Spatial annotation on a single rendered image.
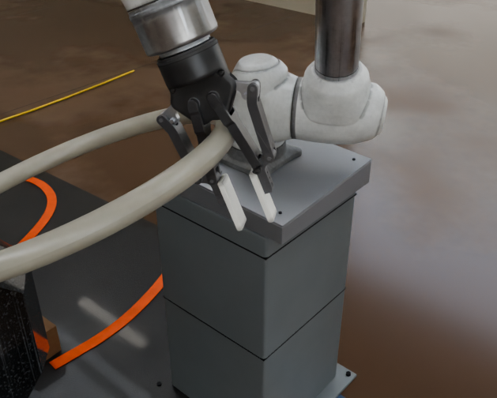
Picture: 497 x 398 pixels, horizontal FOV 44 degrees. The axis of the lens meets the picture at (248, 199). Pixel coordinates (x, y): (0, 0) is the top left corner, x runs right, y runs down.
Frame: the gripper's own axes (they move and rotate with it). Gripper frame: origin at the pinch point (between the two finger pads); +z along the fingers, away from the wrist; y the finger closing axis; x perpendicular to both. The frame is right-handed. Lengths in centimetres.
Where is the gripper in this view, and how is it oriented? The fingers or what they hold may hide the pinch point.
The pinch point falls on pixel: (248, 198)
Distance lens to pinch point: 77.9
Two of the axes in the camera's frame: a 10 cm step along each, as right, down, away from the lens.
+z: 3.6, 8.7, 3.4
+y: -9.2, 2.6, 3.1
